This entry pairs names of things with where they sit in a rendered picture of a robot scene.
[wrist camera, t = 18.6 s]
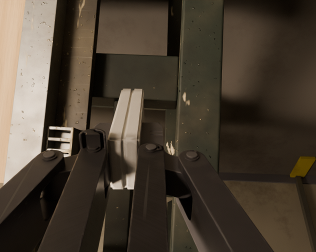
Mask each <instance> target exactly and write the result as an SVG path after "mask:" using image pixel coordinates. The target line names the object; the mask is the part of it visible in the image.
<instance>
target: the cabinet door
mask: <svg viewBox="0 0 316 252"><path fill-rule="evenodd" d="M25 2H26V0H0V183H4V177H5V169H6V160H7V152H8V144H9V135H10V127H11V119H12V110H13V102H14V94H15V85H16V77H17V69H18V60H19V52H20V44H21V35H22V27H23V19H24V10H25Z"/></svg>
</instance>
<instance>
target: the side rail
mask: <svg viewBox="0 0 316 252"><path fill-rule="evenodd" d="M223 32H224V0H182V9H181V29H180V49H179V72H178V92H177V109H176V129H175V149H174V156H177V157H178V155H179V154H180V153H181V152H183V151H187V150H194V151H198V152H201V153H202V154H204V155H205V157H206V158H207V159H208V161H209V162H210V164H211V165H212V166H213V168H214V169H215V171H216V172H217V173H218V175H219V160H220V128H221V96H222V64H223ZM169 252H199V251H198V248H197V246H196V244H195V242H194V240H193V237H192V235H191V233H190V231H189V229H188V226H187V224H186V222H185V220H184V217H183V215H182V213H181V211H180V209H179V206H178V204H177V201H176V197H172V209H171V229H170V249H169Z"/></svg>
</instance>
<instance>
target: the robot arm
mask: <svg viewBox="0 0 316 252"><path fill-rule="evenodd" d="M79 144H80V151H79V153H78V154H76V155H72V156H66V157H64V153H63V152H61V151H59V150H52V149H51V150H46V151H43V152H41V153H39V154H38V155H37V156H36V157H34V158H33V159H32V160H31V161H30V162H29V163H28V164H27V165H26V166H24V167H23V168H22V169H21V170H20V171H19V172H18V173H17V174H16V175H15V176H13V177H12V178H11V179H10V180H9V181H8V182H7V183H6V184H5V185H3V186H2V187H1V188H0V252H32V251H33V250H34V249H35V247H36V246H37V245H38V243H39V242H40V241H41V239H42V238H43V239H42V241H41V244H40V246H39V248H38V251H37V252H98V248H99V243H100V238H101V233H102V228H103V224H104V219H105V214H106V209H107V204H108V199H109V194H110V187H111V188H112V189H122V190H123V189H124V188H127V189H128V190H133V199H132V208H131V218H130V227H129V237H128V246H127V252H169V238H168V216H167V196H171V197H176V203H177V205H178V207H179V209H180V211H181V214H182V216H183V218H184V220H185V222H186V225H187V227H188V229H189V231H190V234H191V236H192V238H193V240H194V242H195V245H196V247H197V249H198V251H199V252H274V251H273V249H272V248H271V247H270V245H269V244H268V242H267V241H266V240H265V238H264V237H263V236H262V234H261V233H260V231H259V230H258V229H257V227H256V226H255V224H254V223H253V222H252V220H251V219H250V217H249V216H248V215H247V213H246V212H245V211H244V209H243V208H242V206H241V205H240V204H239V202H238V201H237V199H236V198H235V197H234V195H233V194H232V193H231V191H230V190H229V188H228V187H227V186H226V184H225V183H224V181H223V180H222V179H221V177H220V176H219V175H218V173H217V172H216V170H215V169H214V168H213V166H212V165H211V163H210V162H209V161H208V159H207V158H206V157H205V155H204V154H202V153H201V152H199V151H196V150H185V151H182V152H181V153H179V155H178V156H174V155H171V154H169V153H167V152H166V151H165V150H164V143H163V126H162V125H161V124H160V123H159V122H145V116H144V90H143V89H136V88H135V89H134V90H131V88H123V90H121V93H120V97H119V100H118V104H117V107H116V111H115V114H114V117H113V121H112V122H99V123H98V124H97V125H95V126H94V128H91V129H86V130H84V131H82V132H80V133H79Z"/></svg>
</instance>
